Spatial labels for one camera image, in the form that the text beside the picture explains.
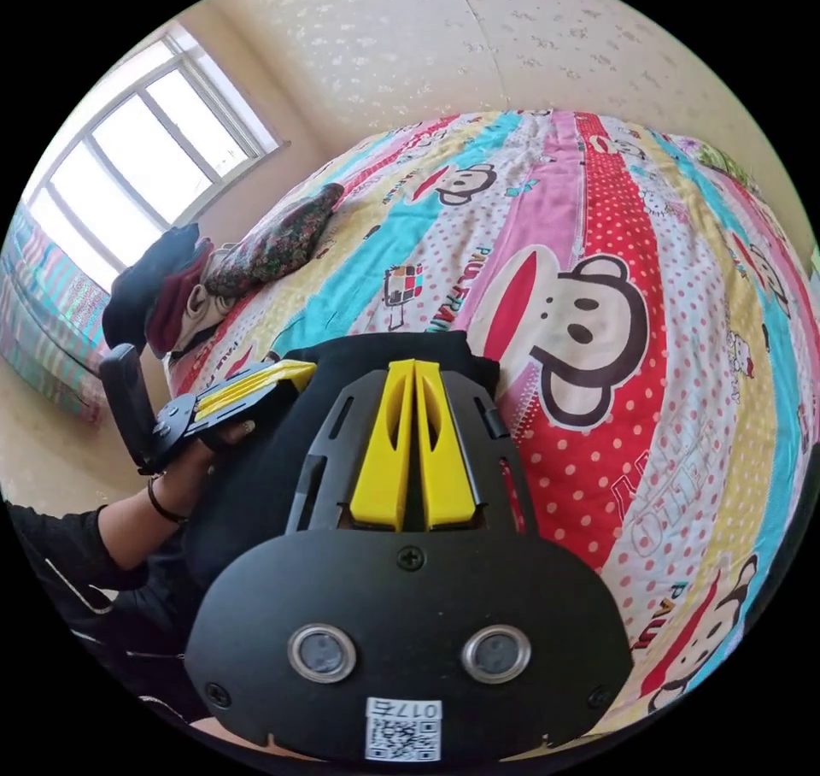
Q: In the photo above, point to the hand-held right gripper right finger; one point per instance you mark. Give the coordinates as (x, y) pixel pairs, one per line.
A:
(448, 475)

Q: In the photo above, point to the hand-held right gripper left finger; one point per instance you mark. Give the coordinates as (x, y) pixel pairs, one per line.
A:
(378, 468)

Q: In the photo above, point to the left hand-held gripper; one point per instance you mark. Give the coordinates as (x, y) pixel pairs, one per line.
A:
(176, 420)

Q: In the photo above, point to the black thermal pants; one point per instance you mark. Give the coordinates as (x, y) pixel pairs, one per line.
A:
(262, 487)

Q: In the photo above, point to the person's left forearm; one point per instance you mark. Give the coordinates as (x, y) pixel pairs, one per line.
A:
(138, 523)

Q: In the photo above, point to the person's left hand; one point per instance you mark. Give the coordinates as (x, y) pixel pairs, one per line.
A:
(214, 452)

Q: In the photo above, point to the pile of clothes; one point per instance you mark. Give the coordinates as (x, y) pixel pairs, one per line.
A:
(163, 295)

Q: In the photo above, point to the floral pillow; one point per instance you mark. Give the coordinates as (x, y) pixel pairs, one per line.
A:
(275, 244)

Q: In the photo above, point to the bed with cartoon monkey quilt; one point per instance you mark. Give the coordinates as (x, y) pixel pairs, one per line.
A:
(628, 404)

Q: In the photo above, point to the striped folded bedding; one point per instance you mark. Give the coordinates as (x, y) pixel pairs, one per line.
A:
(45, 321)

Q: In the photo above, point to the window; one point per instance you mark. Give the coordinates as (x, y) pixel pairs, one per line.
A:
(147, 148)

